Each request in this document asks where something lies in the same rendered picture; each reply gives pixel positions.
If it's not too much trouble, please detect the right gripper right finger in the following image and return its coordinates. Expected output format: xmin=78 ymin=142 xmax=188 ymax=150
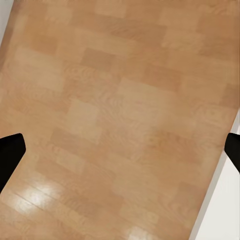
xmin=224 ymin=132 xmax=240 ymax=173

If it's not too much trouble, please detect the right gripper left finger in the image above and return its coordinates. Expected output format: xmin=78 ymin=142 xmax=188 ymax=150
xmin=0 ymin=133 xmax=26 ymax=193

